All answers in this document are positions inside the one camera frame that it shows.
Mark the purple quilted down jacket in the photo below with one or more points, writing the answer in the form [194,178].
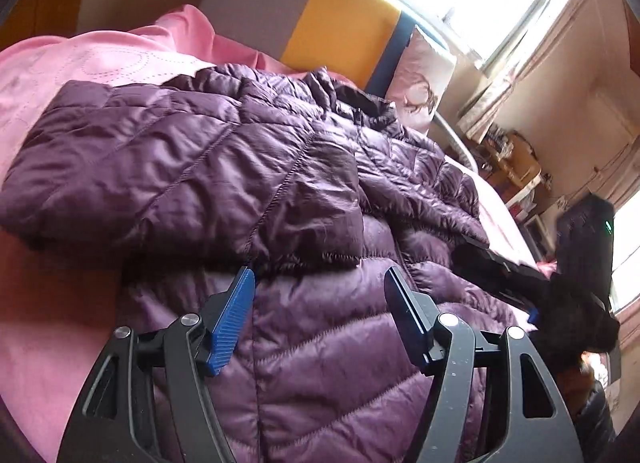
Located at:
[312,184]

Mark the pink bedspread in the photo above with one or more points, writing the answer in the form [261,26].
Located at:
[56,315]

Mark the person's right hand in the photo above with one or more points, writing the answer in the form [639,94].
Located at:
[576,381]

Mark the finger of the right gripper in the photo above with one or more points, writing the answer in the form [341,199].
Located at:
[533,317]
[519,285]

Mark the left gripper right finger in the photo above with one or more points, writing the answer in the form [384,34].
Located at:
[524,416]

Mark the right floral curtain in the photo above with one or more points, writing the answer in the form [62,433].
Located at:
[539,40]

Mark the white low cabinet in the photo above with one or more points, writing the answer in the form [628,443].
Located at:
[540,238]

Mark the wooden desk with clutter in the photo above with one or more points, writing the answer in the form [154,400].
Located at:
[515,171]

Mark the deer print pillow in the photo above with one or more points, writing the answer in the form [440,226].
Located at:
[421,77]

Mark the grey curved bed rail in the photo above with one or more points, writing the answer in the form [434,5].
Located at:
[465,155]

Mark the grey yellow blue headboard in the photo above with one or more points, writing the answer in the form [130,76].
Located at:
[359,39]

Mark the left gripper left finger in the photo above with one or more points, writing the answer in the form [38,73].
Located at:
[113,419]

